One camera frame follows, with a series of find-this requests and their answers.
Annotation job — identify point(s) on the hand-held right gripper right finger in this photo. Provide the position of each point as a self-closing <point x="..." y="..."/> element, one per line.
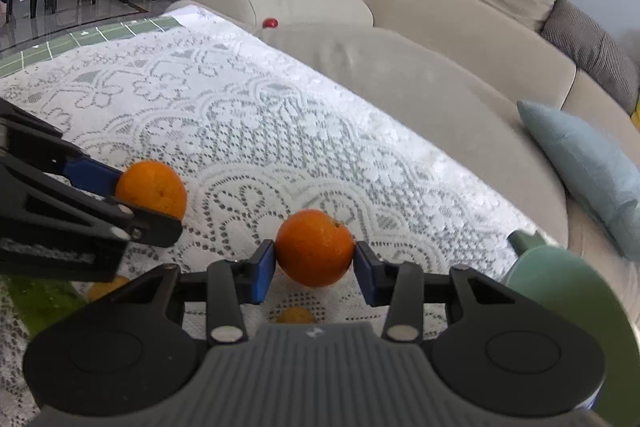
<point x="370" y="274"/>

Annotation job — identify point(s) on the light blue pillow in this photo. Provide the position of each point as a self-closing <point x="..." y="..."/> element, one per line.
<point x="590" y="167"/>

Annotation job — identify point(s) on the beige sofa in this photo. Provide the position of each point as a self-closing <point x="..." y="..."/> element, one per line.
<point x="400" y="82"/>

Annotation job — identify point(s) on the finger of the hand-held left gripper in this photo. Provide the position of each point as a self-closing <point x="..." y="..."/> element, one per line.
<point x="75" y="212"/>
<point x="92" y="176"/>

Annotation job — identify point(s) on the orange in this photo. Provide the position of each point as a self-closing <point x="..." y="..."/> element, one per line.
<point x="315" y="247"/>
<point x="155" y="189"/>

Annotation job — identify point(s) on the small kumquat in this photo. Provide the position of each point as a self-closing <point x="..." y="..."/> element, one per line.
<point x="296" y="317"/>
<point x="107" y="288"/>

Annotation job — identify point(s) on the small red ball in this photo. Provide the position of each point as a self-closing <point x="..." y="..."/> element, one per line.
<point x="270" y="23"/>

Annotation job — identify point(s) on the yellow cushion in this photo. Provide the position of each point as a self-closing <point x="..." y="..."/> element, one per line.
<point x="636" y="117"/>

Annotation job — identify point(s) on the green cucumber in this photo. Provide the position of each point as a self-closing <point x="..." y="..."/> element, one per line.
<point x="40" y="307"/>

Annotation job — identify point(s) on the grey checked cushion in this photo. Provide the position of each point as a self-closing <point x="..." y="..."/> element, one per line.
<point x="590" y="47"/>

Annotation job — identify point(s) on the green bowl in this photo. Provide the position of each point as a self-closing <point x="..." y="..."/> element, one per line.
<point x="575" y="307"/>

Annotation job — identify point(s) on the green grid mat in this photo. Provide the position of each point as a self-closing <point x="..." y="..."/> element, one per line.
<point x="75" y="39"/>

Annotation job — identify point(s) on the white lace tablecloth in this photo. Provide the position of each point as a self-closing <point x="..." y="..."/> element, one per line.
<point x="250" y="117"/>

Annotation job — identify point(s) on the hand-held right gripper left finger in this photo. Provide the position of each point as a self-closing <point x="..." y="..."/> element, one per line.
<point x="261" y="272"/>

